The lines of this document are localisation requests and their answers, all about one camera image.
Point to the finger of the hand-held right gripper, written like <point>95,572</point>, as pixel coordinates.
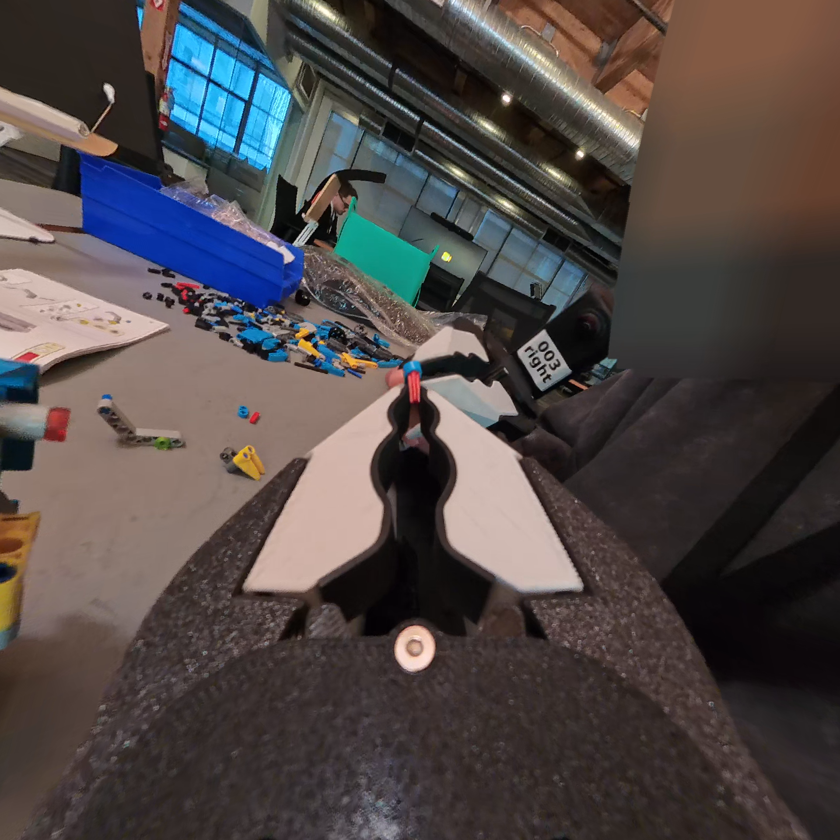
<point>479,400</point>
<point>453,341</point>

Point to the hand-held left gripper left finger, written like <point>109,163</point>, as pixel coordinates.
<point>315,525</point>

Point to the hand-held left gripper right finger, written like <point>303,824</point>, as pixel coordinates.
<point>512,525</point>

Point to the blue connector brick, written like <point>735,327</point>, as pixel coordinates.
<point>412,369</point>

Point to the yellow twin cone piece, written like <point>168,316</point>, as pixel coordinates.
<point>249,461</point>

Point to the grey angled beam assembly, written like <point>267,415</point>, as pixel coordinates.
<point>141,433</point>

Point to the grey desk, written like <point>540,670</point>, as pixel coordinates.
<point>131,525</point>

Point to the white desk stand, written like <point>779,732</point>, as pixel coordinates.
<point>39,118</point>

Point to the person's right hand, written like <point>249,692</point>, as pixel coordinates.
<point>394,378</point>

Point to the black mesh office chair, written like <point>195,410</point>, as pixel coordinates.
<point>505,308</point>

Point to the clear plastic bag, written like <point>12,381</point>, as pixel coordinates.
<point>216,210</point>
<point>367,295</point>

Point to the teal upright panel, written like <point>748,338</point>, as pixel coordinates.
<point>380,262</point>

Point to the pile of loose brick pieces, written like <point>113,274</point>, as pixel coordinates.
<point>275,334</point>

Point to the black curved bar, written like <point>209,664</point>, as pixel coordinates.
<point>361,176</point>

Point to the blue storage bin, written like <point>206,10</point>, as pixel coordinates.
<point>184,236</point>

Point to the white instruction booklet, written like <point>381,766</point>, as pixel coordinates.
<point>65,315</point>

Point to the blue toy brick robot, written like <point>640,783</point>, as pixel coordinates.
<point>16,380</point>

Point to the large paned window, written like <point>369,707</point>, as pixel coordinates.
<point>223,92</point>

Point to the black partition board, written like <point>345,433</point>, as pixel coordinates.
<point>65,52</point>

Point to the silver ventilation duct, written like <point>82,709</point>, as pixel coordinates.
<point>525,72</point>

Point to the wooden support post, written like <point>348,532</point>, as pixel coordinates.
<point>161,39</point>

